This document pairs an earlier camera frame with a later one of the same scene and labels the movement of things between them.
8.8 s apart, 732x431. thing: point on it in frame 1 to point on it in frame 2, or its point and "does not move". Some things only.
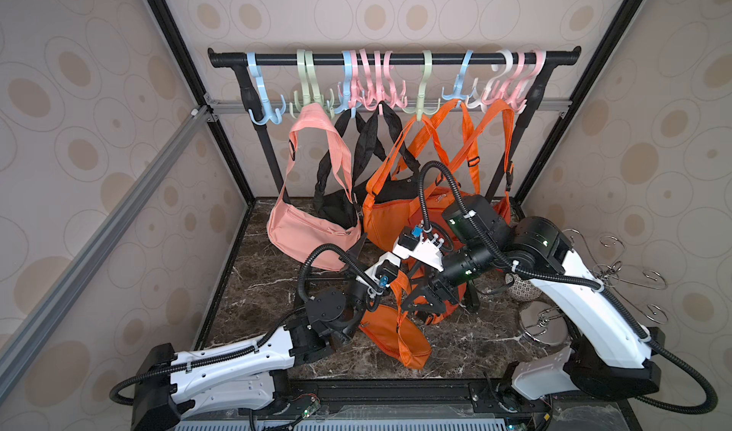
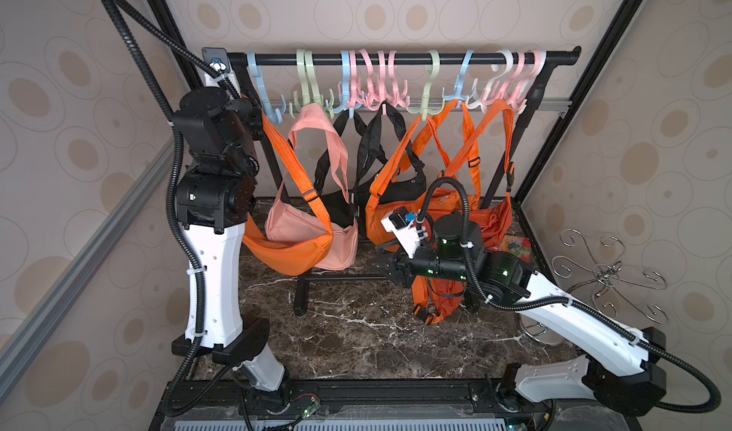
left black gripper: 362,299 to 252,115
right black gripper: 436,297 to 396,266
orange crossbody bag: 472,146 does not move
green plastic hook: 311,85 does not move
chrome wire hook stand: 542,324 does not move
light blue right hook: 457,94 does not move
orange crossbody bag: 394,332 to 283,256
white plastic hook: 474,102 does not move
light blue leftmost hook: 253,66 does not move
